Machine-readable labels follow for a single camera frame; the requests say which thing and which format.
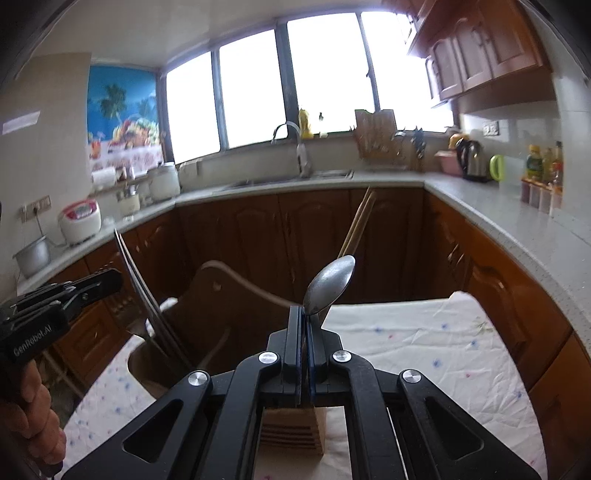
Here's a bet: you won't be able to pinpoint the wall power outlet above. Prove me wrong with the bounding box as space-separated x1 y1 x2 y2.
20 195 52 223

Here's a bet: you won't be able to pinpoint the wooden chopstick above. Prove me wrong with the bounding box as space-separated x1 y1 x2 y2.
341 188 378 258
337 185 373 259

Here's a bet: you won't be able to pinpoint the lower wooden cabinets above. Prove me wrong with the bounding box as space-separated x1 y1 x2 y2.
18 186 591 480

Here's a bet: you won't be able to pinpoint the white floral tablecloth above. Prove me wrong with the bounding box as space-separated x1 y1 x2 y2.
64 292 548 478

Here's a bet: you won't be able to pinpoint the pink container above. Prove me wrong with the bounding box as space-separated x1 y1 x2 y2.
435 150 463 177

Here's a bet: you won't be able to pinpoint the tropical fruit poster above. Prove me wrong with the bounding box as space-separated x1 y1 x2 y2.
87 65 163 175

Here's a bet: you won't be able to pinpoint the metal pot on counter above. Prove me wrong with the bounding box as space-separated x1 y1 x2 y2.
13 236 51 279

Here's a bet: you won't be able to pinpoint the chrome sink faucet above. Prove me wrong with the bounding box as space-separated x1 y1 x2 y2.
271 121 312 179

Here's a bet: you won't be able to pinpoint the steel chopstick diagonal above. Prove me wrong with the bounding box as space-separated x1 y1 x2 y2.
122 255 190 368

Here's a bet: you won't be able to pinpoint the yellow dish soap bottle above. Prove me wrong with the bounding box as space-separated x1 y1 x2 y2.
298 109 314 139

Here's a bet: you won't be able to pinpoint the person's left hand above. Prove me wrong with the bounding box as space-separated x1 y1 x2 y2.
1 360 66 465

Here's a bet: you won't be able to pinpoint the small white appliance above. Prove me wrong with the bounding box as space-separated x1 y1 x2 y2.
116 185 140 217

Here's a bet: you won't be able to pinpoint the kitchen window frame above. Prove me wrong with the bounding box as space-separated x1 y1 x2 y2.
163 10 454 163

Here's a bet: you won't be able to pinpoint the wooden utensil holder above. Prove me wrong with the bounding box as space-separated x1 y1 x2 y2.
128 260 327 455

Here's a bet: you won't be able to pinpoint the green cup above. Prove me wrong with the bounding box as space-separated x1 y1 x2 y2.
489 154 506 182

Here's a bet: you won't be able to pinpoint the white red rice cooker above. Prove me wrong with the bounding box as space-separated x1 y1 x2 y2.
58 199 102 245

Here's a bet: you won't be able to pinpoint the steel electric kettle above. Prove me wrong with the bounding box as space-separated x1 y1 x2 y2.
456 139 490 183

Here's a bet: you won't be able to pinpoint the grey stone countertop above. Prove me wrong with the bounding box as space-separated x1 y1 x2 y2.
15 168 591 351

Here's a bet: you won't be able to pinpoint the upper wooden wall cabinets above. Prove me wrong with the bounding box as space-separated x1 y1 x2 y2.
383 0 556 114

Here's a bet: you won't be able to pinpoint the steel spoon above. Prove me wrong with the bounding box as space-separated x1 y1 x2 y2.
303 255 356 320

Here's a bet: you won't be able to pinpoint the spice rack with bottles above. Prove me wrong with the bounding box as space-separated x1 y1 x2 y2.
521 141 564 216

